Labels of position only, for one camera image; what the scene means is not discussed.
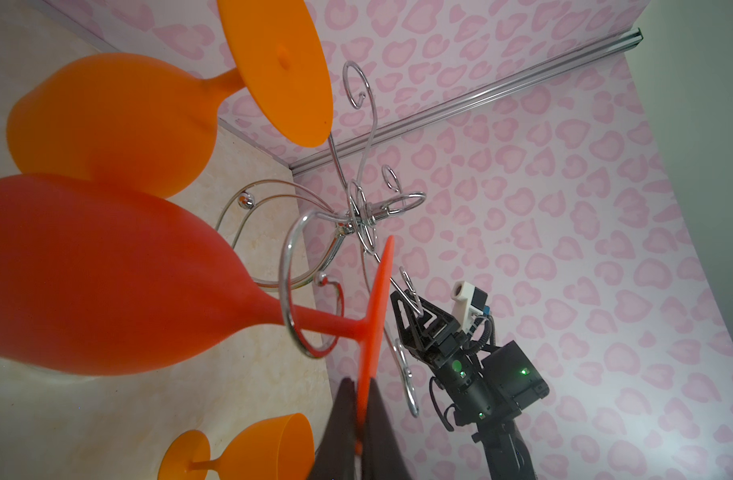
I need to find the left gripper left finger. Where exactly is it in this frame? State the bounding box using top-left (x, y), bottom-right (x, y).
top-left (308, 378), bottom-right (356, 480)

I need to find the right black corrugated cable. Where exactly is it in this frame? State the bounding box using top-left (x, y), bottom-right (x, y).
top-left (461, 314), bottom-right (497, 358)

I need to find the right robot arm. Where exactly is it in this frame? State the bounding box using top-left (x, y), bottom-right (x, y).
top-left (391, 282), bottom-right (550, 479)

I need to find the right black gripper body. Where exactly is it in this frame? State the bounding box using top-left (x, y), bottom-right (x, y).
top-left (402, 311), bottom-right (493, 384)

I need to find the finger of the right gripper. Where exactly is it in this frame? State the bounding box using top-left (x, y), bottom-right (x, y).
top-left (391, 291), bottom-right (454, 354)

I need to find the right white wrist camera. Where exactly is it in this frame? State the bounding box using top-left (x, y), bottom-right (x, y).
top-left (451, 281), bottom-right (489, 334)

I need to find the orange wine glass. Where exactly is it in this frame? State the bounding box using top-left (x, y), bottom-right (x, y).
top-left (6, 1), bottom-right (334, 198)
top-left (158, 413), bottom-right (314, 479)

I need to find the red wine glass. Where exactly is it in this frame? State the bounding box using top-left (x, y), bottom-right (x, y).
top-left (0, 174), bottom-right (394, 434)

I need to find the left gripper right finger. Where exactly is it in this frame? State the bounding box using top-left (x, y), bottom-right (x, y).
top-left (362, 379), bottom-right (412, 480)

